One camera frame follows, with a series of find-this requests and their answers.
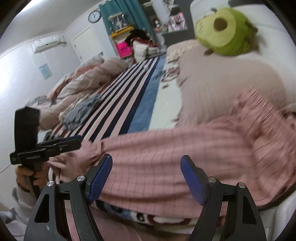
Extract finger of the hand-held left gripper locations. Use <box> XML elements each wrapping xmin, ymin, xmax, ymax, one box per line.
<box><xmin>47</xmin><ymin>140</ymin><xmax>82</xmax><ymax>154</ymax></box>
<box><xmin>44</xmin><ymin>136</ymin><xmax>82</xmax><ymax>145</ymax></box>

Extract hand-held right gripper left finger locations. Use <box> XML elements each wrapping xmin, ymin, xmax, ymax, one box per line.
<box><xmin>23</xmin><ymin>153</ymin><xmax>114</xmax><ymax>241</ymax></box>

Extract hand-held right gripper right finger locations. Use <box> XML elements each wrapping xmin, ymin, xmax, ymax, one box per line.
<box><xmin>180</xmin><ymin>155</ymin><xmax>264</xmax><ymax>241</ymax></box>

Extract pink checked pants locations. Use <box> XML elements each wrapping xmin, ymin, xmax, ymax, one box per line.
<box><xmin>47</xmin><ymin>89</ymin><xmax>296</xmax><ymax>218</ymax></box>

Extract person's left forearm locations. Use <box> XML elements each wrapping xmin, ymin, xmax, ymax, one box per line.
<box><xmin>11</xmin><ymin>186</ymin><xmax>42</xmax><ymax>232</ymax></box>

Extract person's left hand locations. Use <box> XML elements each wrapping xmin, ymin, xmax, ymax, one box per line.
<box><xmin>15</xmin><ymin>165</ymin><xmax>50</xmax><ymax>193</ymax></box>

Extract grey-blue garment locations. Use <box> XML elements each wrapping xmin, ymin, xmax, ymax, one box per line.
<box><xmin>60</xmin><ymin>94</ymin><xmax>104</xmax><ymax>130</ymax></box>

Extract pink plaid comforter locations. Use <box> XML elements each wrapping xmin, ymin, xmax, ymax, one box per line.
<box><xmin>25</xmin><ymin>57</ymin><xmax>130</xmax><ymax>130</ymax></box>

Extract striped fleece blanket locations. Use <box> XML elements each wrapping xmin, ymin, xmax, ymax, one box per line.
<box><xmin>50</xmin><ymin>55</ymin><xmax>222</xmax><ymax>234</ymax></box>

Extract white air conditioner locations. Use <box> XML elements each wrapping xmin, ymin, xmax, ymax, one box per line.
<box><xmin>31</xmin><ymin>35</ymin><xmax>67</xmax><ymax>54</ymax></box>

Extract white door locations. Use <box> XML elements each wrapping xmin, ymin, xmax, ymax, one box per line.
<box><xmin>72</xmin><ymin>25</ymin><xmax>104</xmax><ymax>62</ymax></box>

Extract pink shopping bag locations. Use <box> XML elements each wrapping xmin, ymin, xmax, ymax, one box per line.
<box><xmin>116</xmin><ymin>42</ymin><xmax>131</xmax><ymax>58</ymax></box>

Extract pink pillow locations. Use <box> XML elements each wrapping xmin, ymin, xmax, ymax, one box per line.
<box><xmin>177</xmin><ymin>45</ymin><xmax>296</xmax><ymax>121</ymax></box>

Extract yellow shelf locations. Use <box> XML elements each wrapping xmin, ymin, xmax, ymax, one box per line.
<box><xmin>110</xmin><ymin>25</ymin><xmax>134</xmax><ymax>49</ymax></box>

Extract pile of clothes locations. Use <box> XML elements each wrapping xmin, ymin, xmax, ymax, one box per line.
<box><xmin>125</xmin><ymin>29</ymin><xmax>167</xmax><ymax>63</ymax></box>

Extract glass display case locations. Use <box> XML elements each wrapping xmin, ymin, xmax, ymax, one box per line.
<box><xmin>107</xmin><ymin>13</ymin><xmax>127</xmax><ymax>33</ymax></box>

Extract floral pillow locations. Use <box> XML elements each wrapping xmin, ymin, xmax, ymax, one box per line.
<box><xmin>166</xmin><ymin>39</ymin><xmax>201</xmax><ymax>63</ymax></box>

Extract teal curtain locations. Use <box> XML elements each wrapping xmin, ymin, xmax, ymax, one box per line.
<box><xmin>99</xmin><ymin>0</ymin><xmax>158</xmax><ymax>44</ymax></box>

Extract dark bookshelf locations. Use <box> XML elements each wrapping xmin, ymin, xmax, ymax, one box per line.
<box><xmin>162</xmin><ymin>0</ymin><xmax>195</xmax><ymax>45</ymax></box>

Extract green avocado plush toy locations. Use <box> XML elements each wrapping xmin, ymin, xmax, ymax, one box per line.
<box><xmin>194</xmin><ymin>7</ymin><xmax>259</xmax><ymax>56</ymax></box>

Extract small blue wall poster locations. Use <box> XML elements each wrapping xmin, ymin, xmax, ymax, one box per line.
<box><xmin>39</xmin><ymin>64</ymin><xmax>53</xmax><ymax>80</ymax></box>

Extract round wall clock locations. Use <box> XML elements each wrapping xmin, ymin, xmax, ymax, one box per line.
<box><xmin>88</xmin><ymin>10</ymin><xmax>101</xmax><ymax>23</ymax></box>

